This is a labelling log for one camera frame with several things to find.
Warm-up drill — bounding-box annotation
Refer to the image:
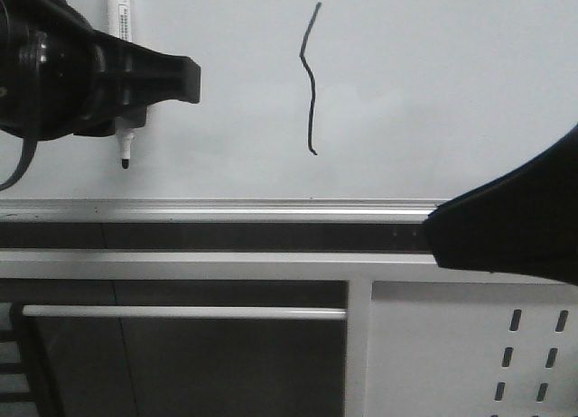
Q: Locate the white perforated metal panel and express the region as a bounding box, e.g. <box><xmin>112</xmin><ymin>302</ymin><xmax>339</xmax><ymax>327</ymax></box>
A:
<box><xmin>365</xmin><ymin>283</ymin><xmax>577</xmax><ymax>416</ymax></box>

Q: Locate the white horizontal rod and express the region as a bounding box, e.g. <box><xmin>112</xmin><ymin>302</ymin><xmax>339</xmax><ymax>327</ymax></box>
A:
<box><xmin>22</xmin><ymin>305</ymin><xmax>347</xmax><ymax>321</ymax></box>

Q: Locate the white whiteboard marker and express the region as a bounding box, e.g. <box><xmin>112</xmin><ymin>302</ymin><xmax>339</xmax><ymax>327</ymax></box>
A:
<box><xmin>106</xmin><ymin>0</ymin><xmax>136</xmax><ymax>171</ymax></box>

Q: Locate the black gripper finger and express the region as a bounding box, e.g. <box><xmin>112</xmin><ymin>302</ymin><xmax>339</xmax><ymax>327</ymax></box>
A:
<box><xmin>423</xmin><ymin>129</ymin><xmax>577</xmax><ymax>284</ymax></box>

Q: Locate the black drawn marker line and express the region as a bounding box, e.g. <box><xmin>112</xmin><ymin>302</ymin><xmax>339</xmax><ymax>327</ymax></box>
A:
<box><xmin>299</xmin><ymin>1</ymin><xmax>322</xmax><ymax>156</ymax></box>

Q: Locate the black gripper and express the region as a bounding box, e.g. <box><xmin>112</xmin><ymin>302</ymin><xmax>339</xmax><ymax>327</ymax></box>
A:
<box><xmin>1</xmin><ymin>0</ymin><xmax>201</xmax><ymax>141</ymax></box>

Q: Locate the whiteboard with aluminium frame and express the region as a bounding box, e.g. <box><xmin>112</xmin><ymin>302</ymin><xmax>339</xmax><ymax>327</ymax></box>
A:
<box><xmin>1</xmin><ymin>0</ymin><xmax>577</xmax><ymax>215</ymax></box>

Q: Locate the grey cable strap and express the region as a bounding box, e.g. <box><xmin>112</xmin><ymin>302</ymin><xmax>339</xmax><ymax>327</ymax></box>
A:
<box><xmin>0</xmin><ymin>136</ymin><xmax>38</xmax><ymax>191</ymax></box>

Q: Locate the white metal stand frame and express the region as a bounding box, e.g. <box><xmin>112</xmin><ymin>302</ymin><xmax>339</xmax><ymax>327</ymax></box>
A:
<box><xmin>1</xmin><ymin>250</ymin><xmax>556</xmax><ymax>416</ymax></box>

